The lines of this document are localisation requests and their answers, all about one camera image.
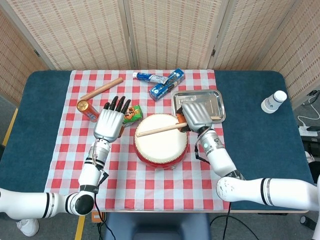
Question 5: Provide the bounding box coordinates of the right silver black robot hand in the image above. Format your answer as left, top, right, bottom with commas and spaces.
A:
174, 101, 213, 133

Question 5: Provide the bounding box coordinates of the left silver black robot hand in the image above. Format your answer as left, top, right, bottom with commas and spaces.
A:
93, 95, 132, 144

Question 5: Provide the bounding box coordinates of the red drum with white skin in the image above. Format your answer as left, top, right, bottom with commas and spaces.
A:
133, 113, 190, 171

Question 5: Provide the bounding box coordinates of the stainless steel tray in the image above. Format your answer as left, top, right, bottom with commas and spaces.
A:
170, 89, 226, 125

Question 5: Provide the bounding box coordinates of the orange soda can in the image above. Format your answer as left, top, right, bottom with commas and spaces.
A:
76, 99, 101, 123

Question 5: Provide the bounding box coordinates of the green orange snack bag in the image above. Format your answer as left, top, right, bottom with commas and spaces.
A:
122, 104, 144, 128

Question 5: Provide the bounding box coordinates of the wooden rolling pin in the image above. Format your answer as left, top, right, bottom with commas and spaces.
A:
79, 76, 124, 100

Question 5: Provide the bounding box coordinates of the blue cling film box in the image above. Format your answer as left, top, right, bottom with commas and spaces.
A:
149, 68, 185, 102

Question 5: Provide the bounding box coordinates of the dark blue table cover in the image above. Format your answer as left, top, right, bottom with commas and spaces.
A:
0, 70, 316, 210

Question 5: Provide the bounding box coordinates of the blue white toothpaste tube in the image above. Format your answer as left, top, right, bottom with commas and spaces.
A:
132, 72, 168, 87

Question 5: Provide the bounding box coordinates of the white plastic bottle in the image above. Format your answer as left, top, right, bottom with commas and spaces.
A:
260, 90, 288, 114

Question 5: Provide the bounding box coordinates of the red white checkered tablecloth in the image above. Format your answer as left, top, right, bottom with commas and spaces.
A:
41, 69, 232, 211

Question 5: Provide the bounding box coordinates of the small orange box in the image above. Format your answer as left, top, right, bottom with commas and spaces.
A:
91, 211, 104, 223

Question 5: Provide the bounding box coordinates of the woven folding screen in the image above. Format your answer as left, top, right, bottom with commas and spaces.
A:
0, 0, 320, 108

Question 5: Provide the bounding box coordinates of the white power strip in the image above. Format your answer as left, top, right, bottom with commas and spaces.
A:
298, 126, 319, 137

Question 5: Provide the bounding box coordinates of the dark blue chair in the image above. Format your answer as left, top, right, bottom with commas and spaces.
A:
104, 212, 211, 240

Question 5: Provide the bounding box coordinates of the black equipment box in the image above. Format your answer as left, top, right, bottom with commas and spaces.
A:
301, 136, 320, 176

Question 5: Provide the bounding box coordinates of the white shoe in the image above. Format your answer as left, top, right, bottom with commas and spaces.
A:
16, 218, 40, 237
304, 151, 316, 164

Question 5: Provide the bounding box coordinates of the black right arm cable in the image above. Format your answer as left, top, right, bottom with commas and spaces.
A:
194, 142, 211, 165

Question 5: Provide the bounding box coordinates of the white cable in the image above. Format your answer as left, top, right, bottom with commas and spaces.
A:
296, 96, 320, 129

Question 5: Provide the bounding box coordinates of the black floor cable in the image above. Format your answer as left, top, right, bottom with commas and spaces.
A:
209, 214, 260, 240

